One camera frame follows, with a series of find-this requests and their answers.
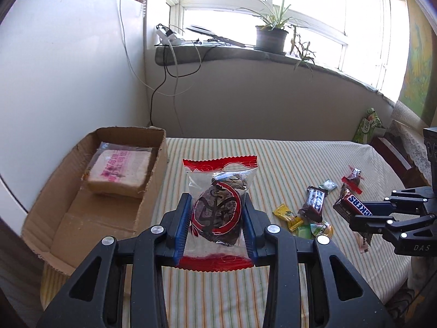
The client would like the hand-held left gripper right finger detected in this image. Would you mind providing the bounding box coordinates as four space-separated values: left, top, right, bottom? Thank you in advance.
240 196 397 328

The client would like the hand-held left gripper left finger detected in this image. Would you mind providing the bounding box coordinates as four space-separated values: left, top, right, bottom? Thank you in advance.
36 193 193 328

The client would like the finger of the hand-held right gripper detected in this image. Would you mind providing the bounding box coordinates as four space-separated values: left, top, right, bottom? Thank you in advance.
364 187 432 214
349 213 437 240

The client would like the brown chocolate bar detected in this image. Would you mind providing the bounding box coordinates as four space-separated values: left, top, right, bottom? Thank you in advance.
333 184 374 224

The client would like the red-trimmed clear pastry packet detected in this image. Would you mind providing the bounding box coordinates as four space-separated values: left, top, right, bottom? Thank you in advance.
182 155 259 272

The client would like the small white-green candy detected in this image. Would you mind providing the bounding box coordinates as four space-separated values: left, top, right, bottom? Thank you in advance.
317 178 338 192

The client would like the brown cardboard box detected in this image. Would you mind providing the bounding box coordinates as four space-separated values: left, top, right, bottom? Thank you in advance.
20 126 169 277

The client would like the yellow candy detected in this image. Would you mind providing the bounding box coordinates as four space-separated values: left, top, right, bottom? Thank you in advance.
272 204 304 235

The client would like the patterned blanket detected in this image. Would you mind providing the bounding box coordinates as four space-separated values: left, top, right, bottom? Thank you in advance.
384 256 430 315

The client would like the red wrapped candy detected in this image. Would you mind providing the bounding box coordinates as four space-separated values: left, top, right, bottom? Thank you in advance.
341 166 366 195

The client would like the yellow-green jelly cup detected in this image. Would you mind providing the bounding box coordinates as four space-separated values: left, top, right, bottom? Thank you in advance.
309 221 334 240

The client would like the white lace cloth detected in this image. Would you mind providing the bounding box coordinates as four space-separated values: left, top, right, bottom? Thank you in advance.
387 101 437 186

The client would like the dark chocolate bar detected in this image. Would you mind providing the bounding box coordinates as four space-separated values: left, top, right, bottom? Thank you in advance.
299 186 328 222

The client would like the striped bed sheet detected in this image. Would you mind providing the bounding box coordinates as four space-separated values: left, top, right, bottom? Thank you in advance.
40 137 415 328

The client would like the green snack bag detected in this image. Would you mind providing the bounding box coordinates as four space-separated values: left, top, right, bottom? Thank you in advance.
352 108 388 145

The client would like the pink-printed bread packet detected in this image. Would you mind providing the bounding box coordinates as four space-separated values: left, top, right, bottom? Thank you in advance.
82 141 158 199

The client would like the grey windowsill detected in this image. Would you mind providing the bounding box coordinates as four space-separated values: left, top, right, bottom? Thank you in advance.
154 43 400 107

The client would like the white charger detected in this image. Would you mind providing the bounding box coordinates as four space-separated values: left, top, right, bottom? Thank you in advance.
155 24 187 46

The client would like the potted spider plant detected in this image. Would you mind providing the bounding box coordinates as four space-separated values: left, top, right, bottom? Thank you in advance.
235 0 309 54

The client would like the white cabinet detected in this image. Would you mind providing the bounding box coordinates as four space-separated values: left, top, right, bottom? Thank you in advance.
0 0 146 233

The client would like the dark flat tool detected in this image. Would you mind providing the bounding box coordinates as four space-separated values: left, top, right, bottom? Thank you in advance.
186 24 247 48

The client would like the white-framed window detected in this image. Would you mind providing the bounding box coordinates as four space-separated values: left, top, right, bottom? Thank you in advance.
167 0 410 91

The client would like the wall poster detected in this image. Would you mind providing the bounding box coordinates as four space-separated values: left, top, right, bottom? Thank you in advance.
398 0 437 124

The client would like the black cable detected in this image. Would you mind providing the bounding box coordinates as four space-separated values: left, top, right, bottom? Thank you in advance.
148 44 203 128

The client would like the white cable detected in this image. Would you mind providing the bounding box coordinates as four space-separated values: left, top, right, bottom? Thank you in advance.
119 0 203 138

